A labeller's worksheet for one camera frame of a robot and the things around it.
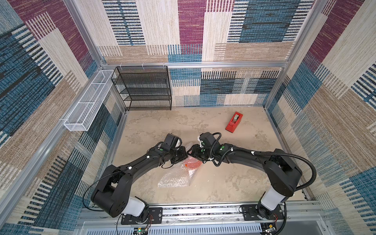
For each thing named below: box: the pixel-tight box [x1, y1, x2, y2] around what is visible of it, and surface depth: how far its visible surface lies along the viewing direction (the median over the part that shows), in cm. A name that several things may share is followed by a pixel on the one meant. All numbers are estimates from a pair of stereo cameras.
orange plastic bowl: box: [184, 157, 203, 169], surface depth 85 cm
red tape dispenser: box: [225, 111, 243, 134], surface depth 107 cm
